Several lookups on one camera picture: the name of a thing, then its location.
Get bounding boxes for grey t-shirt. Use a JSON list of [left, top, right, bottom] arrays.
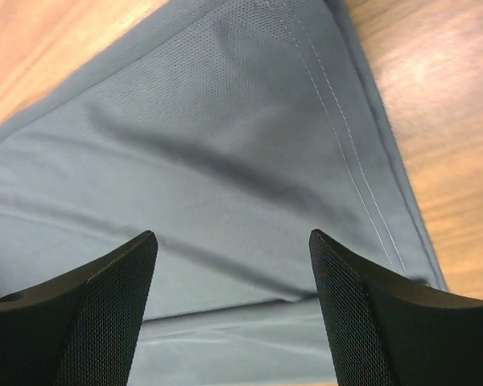
[[0, 1, 446, 385]]

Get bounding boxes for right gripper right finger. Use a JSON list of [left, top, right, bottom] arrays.
[[309, 230, 483, 385]]

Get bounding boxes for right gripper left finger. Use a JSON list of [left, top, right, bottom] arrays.
[[0, 231, 158, 385]]

